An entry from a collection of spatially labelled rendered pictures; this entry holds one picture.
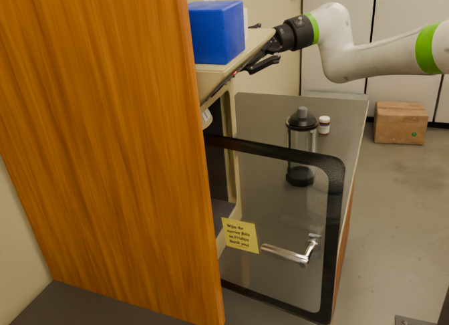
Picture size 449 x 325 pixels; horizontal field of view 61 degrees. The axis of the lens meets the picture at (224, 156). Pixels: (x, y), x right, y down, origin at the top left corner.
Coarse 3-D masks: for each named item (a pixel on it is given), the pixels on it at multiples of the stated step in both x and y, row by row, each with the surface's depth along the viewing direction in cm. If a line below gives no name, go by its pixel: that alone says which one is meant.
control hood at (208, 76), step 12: (252, 36) 83; (264, 36) 82; (252, 48) 75; (240, 60) 69; (204, 72) 64; (216, 72) 63; (228, 72) 65; (204, 84) 65; (216, 84) 65; (204, 96) 67
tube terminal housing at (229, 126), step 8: (192, 0) 74; (200, 0) 77; (216, 0) 84; (224, 0) 88; (232, 80) 98; (224, 88) 94; (232, 88) 98; (216, 96) 90; (224, 96) 102; (232, 96) 99; (208, 104) 86; (224, 104) 102; (232, 104) 100; (200, 112) 83; (224, 112) 103; (232, 112) 101; (224, 120) 104; (232, 120) 101; (224, 128) 104; (232, 128) 102; (232, 136) 107
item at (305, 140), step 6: (318, 120) 123; (294, 126) 121; (300, 126) 121; (306, 126) 120; (312, 126) 120; (294, 132) 123; (300, 132) 122; (306, 132) 122; (312, 132) 122; (294, 138) 124; (300, 138) 123; (306, 138) 123; (312, 138) 124; (294, 144) 125; (300, 144) 124; (306, 144) 124; (312, 144) 125; (306, 150) 125; (312, 150) 126
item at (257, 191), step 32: (224, 160) 71; (256, 160) 67; (288, 160) 64; (320, 160) 61; (224, 192) 75; (256, 192) 70; (288, 192) 67; (320, 192) 63; (256, 224) 74; (288, 224) 70; (320, 224) 67; (224, 256) 84; (256, 256) 79; (320, 256) 70; (256, 288) 84; (288, 288) 79; (320, 288) 74; (320, 320) 78
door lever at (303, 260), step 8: (264, 248) 69; (272, 248) 69; (280, 248) 69; (312, 248) 69; (272, 256) 69; (280, 256) 68; (288, 256) 67; (296, 256) 67; (304, 256) 67; (304, 264) 66
